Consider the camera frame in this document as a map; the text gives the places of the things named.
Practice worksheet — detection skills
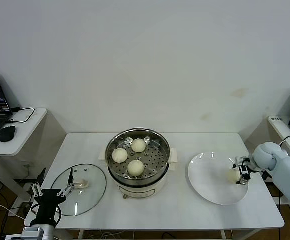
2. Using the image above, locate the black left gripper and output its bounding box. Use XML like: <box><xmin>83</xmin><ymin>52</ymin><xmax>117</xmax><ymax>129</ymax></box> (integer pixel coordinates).
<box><xmin>30</xmin><ymin>167</ymin><xmax>75</xmax><ymax>222</ymax></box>

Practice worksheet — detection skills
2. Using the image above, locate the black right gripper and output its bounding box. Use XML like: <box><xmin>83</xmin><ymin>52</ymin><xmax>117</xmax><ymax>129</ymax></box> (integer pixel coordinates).
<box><xmin>231</xmin><ymin>157</ymin><xmax>255</xmax><ymax>186</ymax></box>

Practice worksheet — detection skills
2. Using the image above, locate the white steamed baozi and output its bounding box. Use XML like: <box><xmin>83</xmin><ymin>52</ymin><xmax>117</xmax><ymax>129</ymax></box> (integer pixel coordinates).
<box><xmin>112</xmin><ymin>147</ymin><xmax>128</xmax><ymax>164</ymax></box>
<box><xmin>131</xmin><ymin>138</ymin><xmax>146</xmax><ymax>153</ymax></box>
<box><xmin>127</xmin><ymin>159</ymin><xmax>145</xmax><ymax>177</ymax></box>
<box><xmin>226</xmin><ymin>168</ymin><xmax>241</xmax><ymax>185</ymax></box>

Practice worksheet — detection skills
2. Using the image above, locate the round glass pot lid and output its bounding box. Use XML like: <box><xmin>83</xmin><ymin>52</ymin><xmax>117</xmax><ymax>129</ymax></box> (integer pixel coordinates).
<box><xmin>49</xmin><ymin>163</ymin><xmax>107</xmax><ymax>217</ymax></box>

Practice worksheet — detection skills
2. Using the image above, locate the perforated steel steamer basket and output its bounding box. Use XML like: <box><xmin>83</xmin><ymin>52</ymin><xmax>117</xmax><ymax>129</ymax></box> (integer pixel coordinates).
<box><xmin>105</xmin><ymin>127</ymin><xmax>171</xmax><ymax>186</ymax></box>

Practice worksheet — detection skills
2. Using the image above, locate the round white plate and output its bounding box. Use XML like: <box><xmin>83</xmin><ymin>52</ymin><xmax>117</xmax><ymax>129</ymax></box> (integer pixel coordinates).
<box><xmin>187</xmin><ymin>152</ymin><xmax>249</xmax><ymax>206</ymax></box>

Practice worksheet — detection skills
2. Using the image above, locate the white side table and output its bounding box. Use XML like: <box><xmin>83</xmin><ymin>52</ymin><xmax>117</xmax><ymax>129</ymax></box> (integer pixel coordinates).
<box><xmin>267</xmin><ymin>116</ymin><xmax>290</xmax><ymax>221</ymax></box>
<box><xmin>0</xmin><ymin>107</ymin><xmax>48</xmax><ymax>203</ymax></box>

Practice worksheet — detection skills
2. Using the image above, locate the black computer mouse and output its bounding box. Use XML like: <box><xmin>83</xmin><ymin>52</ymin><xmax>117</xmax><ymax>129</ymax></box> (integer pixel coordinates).
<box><xmin>0</xmin><ymin>125</ymin><xmax>17</xmax><ymax>143</ymax></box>

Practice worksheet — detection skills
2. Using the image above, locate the cream electric cooker base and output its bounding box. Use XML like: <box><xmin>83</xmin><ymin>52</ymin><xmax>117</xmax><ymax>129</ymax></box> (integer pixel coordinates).
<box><xmin>98</xmin><ymin>147</ymin><xmax>179</xmax><ymax>201</ymax></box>

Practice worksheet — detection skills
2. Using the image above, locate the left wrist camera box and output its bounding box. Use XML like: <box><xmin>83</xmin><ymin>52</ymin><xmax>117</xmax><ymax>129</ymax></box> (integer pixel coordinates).
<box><xmin>20</xmin><ymin>226</ymin><xmax>44</xmax><ymax>239</ymax></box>

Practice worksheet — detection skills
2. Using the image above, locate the black laptop power cable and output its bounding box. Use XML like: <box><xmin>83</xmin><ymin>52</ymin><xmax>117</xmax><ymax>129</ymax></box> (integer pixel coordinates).
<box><xmin>6</xmin><ymin>107</ymin><xmax>35</xmax><ymax>125</ymax></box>

